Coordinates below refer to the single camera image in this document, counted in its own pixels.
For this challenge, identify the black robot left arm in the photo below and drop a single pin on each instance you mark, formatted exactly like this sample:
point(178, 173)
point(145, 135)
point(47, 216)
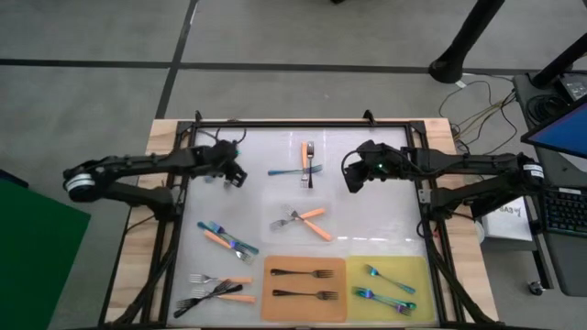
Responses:
point(137, 162)

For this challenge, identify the black frame clamp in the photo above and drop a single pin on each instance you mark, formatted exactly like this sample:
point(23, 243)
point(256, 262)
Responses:
point(369, 117)
point(198, 117)

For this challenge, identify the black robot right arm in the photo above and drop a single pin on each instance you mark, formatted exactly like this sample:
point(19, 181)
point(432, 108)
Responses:
point(468, 161)

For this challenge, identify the black monitor stand pole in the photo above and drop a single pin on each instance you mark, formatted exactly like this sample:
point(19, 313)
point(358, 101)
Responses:
point(559, 62)

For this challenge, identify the grey metal bracket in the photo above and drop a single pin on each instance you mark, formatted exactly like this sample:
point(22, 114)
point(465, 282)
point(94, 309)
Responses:
point(424, 196)

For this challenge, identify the black keyboard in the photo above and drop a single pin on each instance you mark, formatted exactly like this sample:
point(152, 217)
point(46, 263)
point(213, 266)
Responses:
point(566, 213)

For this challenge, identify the black caster wheel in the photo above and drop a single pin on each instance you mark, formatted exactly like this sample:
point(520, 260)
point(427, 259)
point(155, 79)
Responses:
point(535, 288)

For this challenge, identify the white printed box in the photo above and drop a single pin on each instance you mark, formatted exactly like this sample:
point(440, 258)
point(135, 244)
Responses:
point(509, 224)

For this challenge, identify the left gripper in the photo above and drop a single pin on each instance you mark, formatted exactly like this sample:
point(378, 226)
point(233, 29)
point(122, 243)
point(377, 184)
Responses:
point(220, 158)

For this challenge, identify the grey computer desk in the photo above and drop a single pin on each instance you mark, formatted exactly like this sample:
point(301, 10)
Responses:
point(568, 266)

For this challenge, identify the orange mat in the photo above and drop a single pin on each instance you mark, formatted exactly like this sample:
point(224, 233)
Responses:
point(302, 311)

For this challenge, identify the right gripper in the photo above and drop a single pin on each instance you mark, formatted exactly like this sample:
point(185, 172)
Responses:
point(380, 162)

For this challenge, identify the black desk base leg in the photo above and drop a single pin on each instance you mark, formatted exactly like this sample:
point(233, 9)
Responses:
point(486, 208)

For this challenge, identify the black power adapter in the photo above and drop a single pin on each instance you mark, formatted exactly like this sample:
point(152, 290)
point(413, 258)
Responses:
point(575, 87)

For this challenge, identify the yellow mat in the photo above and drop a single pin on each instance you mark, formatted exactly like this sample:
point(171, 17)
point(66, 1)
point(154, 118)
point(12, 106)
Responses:
point(422, 275)

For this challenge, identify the green panel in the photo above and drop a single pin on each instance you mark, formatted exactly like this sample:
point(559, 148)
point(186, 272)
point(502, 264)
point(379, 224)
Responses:
point(36, 256)

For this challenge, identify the thick black stand pole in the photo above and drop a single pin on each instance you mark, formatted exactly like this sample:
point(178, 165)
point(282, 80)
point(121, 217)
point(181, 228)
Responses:
point(463, 41)

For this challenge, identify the iridescent blue fork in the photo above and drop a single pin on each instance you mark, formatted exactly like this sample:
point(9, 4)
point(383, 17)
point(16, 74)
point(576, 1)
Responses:
point(284, 172)
point(218, 227)
point(404, 311)
point(390, 278)
point(360, 292)
point(250, 249)

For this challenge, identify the computer monitor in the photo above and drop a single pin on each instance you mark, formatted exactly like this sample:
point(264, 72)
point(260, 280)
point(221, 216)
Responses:
point(564, 133)

